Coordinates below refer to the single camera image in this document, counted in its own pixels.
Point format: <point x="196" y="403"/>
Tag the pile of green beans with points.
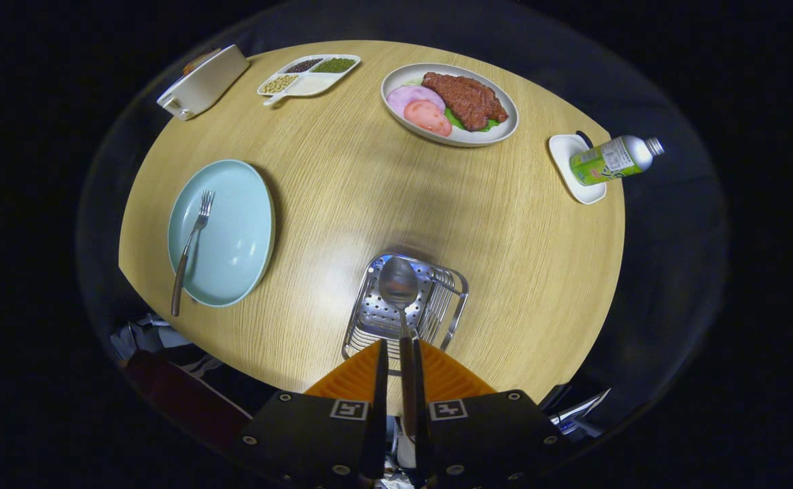
<point x="333" y="65"/>

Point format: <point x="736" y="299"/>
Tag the white flat object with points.
<point x="576" y="413"/>

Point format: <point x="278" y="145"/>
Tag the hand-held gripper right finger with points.
<point x="422" y="407"/>

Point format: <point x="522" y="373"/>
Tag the silver bottle green label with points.
<point x="607" y="161"/>

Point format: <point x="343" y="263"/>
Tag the red pink meat slice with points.
<point x="429" y="117"/>

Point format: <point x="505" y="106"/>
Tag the white oval food plate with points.
<point x="403" y="75"/>

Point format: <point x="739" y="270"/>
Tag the brown toast slice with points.
<point x="199" y="61"/>

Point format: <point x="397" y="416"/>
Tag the light blue plate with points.
<point x="233" y="238"/>

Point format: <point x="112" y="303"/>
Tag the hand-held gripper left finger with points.
<point x="377" y="407"/>

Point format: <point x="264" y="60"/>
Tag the metal cutlery rack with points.
<point x="369" y="319"/>

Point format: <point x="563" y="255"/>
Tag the white divided dish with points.
<point x="311" y="85"/>

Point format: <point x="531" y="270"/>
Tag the grey white cloth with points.
<point x="145" y="337"/>

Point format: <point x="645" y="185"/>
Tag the white toaster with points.
<point x="209" y="85"/>

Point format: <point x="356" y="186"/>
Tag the white square coaster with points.
<point x="562" y="153"/>

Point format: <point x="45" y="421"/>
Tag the dark red chair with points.
<point x="179" y="397"/>

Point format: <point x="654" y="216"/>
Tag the pale pink ham slice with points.
<point x="406" y="96"/>

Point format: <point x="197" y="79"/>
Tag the pile of yellow beans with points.
<point x="280" y="83"/>

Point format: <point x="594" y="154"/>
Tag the green lettuce leaf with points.
<point x="456" y="123"/>

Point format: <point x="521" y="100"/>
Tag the pile of dark beans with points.
<point x="303" y="65"/>

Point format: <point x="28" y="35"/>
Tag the brown steak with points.
<point x="467" y="98"/>

